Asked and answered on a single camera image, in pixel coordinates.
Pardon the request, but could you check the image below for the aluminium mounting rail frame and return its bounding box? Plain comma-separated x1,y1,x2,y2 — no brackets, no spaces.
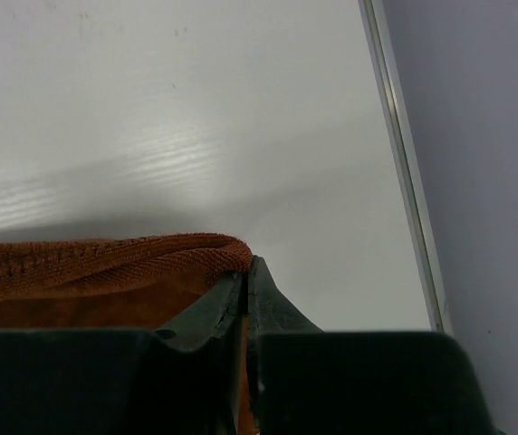
360,1,454,335

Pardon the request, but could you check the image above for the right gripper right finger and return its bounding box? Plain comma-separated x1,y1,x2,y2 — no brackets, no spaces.
246,257,496,435

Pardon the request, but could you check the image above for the brown microfibre towel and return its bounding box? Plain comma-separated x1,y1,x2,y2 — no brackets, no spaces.
0,233,253,434

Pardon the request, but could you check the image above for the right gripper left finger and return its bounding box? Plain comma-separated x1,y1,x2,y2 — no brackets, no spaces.
0,273,245,434

